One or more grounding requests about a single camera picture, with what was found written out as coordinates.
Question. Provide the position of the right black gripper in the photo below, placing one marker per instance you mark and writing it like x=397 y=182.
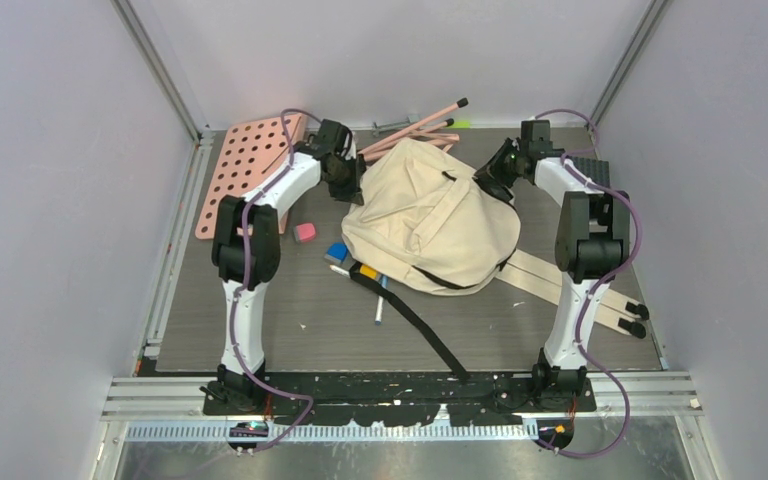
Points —
x=486 y=175

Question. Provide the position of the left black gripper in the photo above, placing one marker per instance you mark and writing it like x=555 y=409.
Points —
x=351 y=192

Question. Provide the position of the beige canvas backpack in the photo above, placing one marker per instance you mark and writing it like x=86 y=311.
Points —
x=427 y=225

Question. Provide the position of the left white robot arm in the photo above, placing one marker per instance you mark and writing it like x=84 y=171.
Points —
x=246 y=251

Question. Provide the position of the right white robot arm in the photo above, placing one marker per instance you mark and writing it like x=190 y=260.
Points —
x=592 y=242

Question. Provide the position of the pink eraser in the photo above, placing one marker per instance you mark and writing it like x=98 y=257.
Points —
x=304 y=232

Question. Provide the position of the blue pencil sharpener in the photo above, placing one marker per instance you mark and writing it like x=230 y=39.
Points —
x=337 y=253

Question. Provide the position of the white marker yellow cap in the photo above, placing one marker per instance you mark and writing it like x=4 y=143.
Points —
x=340 y=271

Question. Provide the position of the yellow pencil sharpener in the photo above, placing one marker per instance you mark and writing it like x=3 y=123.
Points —
x=369 y=272

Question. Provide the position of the pink folding stand tripod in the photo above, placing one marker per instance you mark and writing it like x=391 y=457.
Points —
x=430 y=130

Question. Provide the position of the grey metal bolt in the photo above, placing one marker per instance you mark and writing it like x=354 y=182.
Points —
x=383 y=129

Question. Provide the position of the pink perforated music stand desk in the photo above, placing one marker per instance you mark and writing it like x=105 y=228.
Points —
x=249 y=153

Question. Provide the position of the grey lego baseplate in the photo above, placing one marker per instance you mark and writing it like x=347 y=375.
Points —
x=598 y=171

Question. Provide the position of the white marker blue cap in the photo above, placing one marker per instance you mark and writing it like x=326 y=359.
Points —
x=380 y=302

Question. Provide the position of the green block at wall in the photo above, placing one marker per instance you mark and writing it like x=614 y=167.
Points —
x=461 y=124

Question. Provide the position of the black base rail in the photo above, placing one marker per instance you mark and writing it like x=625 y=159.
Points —
x=393 y=399

